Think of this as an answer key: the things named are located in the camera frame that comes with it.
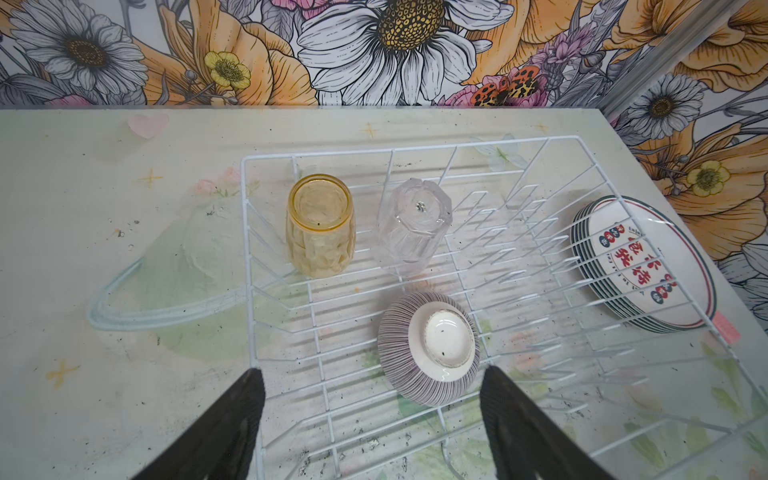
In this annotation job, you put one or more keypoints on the yellow glass tumbler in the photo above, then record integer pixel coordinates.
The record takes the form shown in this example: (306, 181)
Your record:
(320, 226)

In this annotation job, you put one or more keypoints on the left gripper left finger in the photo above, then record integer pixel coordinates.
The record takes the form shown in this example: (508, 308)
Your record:
(220, 443)

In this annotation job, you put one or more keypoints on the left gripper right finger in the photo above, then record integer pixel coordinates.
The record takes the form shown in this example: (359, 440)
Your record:
(525, 443)

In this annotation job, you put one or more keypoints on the white wire dish rack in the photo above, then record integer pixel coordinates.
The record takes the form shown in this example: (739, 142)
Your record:
(558, 172)

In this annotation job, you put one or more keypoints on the clear glass tumbler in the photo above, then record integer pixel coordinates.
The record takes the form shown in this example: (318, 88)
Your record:
(412, 221)

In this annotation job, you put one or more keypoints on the white plate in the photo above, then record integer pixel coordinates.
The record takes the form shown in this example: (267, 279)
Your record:
(642, 265)

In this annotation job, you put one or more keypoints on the striped ceramic bowl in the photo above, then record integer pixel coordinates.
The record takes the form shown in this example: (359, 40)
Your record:
(428, 348)

